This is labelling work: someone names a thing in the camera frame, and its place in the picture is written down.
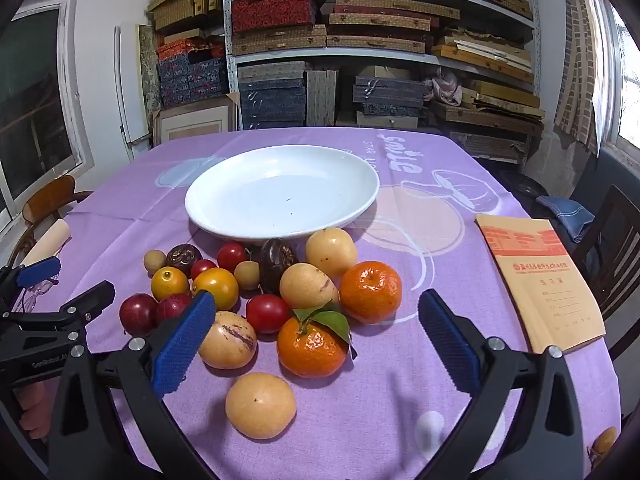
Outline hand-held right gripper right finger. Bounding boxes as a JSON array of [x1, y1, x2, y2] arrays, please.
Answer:
[[415, 289, 586, 480]]

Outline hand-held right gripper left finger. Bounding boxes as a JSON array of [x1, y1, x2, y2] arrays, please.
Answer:
[[47, 290, 221, 480]]

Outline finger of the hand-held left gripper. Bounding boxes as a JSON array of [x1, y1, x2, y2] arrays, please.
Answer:
[[0, 256, 62, 306], [0, 280, 117, 333]]

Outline dark red plum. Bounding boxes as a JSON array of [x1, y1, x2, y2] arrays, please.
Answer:
[[155, 294, 193, 326], [119, 293, 160, 337]]

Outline striped pepino melon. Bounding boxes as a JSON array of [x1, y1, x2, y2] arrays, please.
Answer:
[[198, 311, 258, 371]]

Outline dark brown mangosteen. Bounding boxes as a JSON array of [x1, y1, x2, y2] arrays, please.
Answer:
[[166, 243, 203, 275]]

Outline plain orange mandarin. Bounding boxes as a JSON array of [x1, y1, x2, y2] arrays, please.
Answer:
[[339, 260, 403, 325]]

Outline large yellow pear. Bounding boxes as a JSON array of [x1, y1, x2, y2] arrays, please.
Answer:
[[225, 372, 297, 440]]

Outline orange mandarin with leaves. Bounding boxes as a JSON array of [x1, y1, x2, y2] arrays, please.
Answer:
[[276, 302, 358, 379]]

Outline white oval plate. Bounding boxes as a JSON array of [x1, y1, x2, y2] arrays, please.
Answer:
[[184, 145, 381, 241]]

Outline person's left hand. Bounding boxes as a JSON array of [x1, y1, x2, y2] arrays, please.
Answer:
[[12, 382, 55, 443]]

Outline purple-framed eyeglasses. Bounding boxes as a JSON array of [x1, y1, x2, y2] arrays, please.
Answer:
[[17, 277, 58, 313]]

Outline rolled beige paper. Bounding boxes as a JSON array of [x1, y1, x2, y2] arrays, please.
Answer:
[[22, 219, 72, 267]]

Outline brown wooden chair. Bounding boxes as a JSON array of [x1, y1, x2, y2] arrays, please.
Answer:
[[7, 175, 96, 266]]

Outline tan exercise notebook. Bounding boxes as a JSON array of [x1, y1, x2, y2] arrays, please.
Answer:
[[475, 213, 607, 355]]

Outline purple printed tablecloth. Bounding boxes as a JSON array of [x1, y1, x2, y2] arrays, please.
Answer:
[[10, 127, 626, 480]]

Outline dark purple passionfruit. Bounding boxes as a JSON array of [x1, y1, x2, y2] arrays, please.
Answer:
[[258, 238, 300, 296]]

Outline white-framed window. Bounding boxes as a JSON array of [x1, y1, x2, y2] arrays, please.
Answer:
[[0, 0, 96, 231]]

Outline black round stool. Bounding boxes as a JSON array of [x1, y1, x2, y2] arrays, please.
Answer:
[[500, 170, 551, 206]]

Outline blue folded cloth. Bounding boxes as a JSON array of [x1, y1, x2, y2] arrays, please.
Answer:
[[536, 195, 597, 243]]

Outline dark slatted chair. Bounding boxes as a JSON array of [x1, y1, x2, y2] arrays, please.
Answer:
[[570, 185, 640, 361]]

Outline leaning white board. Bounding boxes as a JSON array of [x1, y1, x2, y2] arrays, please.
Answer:
[[114, 24, 151, 147]]

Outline weathered wooden crate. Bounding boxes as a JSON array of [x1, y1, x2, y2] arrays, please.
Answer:
[[447, 130, 531, 163]]

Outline marbled grey-green panel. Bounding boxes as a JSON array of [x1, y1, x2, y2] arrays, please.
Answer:
[[137, 24, 163, 111]]

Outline stack of blue floral boxes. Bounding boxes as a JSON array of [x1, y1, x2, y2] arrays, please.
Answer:
[[156, 55, 231, 108]]

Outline stack of dark grey boxes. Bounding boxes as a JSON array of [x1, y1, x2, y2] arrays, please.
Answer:
[[352, 76, 433, 117]]

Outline pink crumpled cloth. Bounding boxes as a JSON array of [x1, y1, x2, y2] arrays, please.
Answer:
[[431, 67, 463, 107]]

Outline pile of yellow flat boxes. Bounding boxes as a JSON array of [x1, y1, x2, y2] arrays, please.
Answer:
[[431, 27, 546, 126]]

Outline stack of dark blue boxes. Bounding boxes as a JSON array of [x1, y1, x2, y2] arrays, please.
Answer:
[[237, 61, 307, 130]]

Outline orange patterned boxes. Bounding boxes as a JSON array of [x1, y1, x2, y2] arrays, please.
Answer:
[[156, 35, 226, 61]]

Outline grey upright boxes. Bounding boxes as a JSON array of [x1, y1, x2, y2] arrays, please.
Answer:
[[306, 70, 340, 127]]

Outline stack of small woven boxes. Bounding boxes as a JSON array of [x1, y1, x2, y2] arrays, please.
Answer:
[[147, 0, 223, 33]]

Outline white metal shelf rack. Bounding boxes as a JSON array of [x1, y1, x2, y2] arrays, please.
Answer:
[[222, 0, 543, 131]]

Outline pile of tan woven boxes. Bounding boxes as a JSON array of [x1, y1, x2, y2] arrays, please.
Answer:
[[230, 0, 536, 56]]

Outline brick-pattern curtain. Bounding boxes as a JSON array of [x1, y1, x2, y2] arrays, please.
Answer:
[[552, 0, 608, 156]]

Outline bright window by curtain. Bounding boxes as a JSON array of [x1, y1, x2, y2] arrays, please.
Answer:
[[597, 0, 640, 161]]

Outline large red patterned box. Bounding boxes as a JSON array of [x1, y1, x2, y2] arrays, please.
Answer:
[[231, 0, 318, 33]]

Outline leaning picture frame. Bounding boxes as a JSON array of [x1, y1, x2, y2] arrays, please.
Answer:
[[151, 92, 240, 147]]

